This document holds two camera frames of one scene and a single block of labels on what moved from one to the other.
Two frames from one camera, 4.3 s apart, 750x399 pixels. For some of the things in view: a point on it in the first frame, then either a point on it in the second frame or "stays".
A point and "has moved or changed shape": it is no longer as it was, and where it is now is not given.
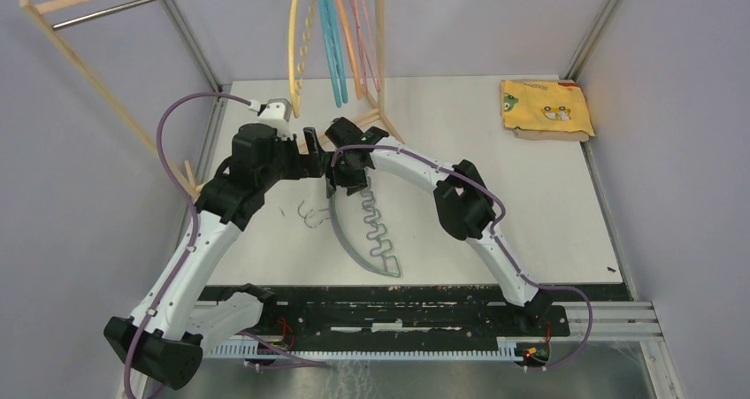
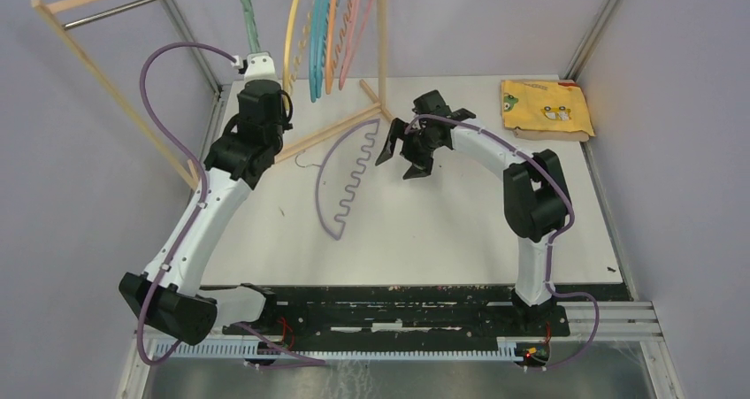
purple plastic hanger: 380,247 has moved or changed shape
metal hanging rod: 101,13 stays
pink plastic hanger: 368,31 -> 353,36
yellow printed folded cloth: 546,110 stays
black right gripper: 351,184 -> 420,163
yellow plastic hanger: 302,3 has moved or changed shape
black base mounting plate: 401,315 stays
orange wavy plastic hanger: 356,79 -> 331,62
